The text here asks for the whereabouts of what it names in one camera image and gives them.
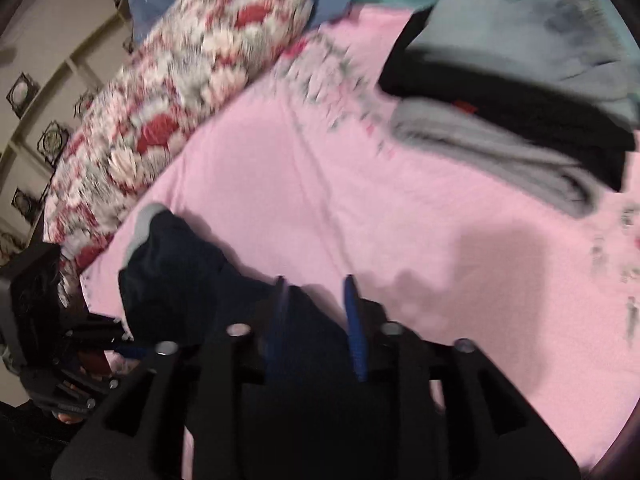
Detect dark navy fleece-lined pants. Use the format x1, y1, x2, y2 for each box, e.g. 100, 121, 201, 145
117, 201, 362, 480

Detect pink floral bed sheet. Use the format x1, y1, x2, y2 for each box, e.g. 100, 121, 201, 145
79, 1, 640, 474

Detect folded grey pants bottom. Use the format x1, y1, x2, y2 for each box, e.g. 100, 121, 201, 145
390, 99, 601, 219

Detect folded black pants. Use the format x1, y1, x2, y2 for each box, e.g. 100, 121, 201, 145
378, 6, 637, 192

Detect red floral folded quilt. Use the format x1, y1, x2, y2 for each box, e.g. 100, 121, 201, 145
43, 0, 312, 307

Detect folded light grey pants top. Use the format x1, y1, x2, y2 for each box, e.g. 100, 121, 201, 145
409, 0, 639, 127

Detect cream wall display shelf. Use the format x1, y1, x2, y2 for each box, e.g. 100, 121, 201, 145
1, 0, 129, 242

